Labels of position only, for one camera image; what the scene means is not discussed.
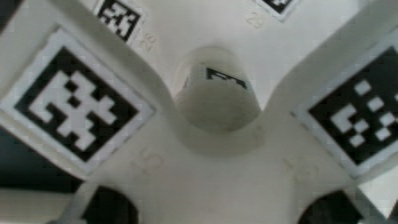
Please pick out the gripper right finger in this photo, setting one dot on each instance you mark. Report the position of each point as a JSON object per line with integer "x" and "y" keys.
{"x": 330, "y": 210}

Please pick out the white front border rail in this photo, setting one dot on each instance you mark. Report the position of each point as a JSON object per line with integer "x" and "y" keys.
{"x": 32, "y": 207}

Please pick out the white cylindrical table leg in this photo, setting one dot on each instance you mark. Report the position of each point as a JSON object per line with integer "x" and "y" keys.
{"x": 215, "y": 97}

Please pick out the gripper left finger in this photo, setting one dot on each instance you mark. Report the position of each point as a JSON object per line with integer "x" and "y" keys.
{"x": 110, "y": 209}

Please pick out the white round table top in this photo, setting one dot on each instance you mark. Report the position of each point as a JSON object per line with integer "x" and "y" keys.
{"x": 270, "y": 30}

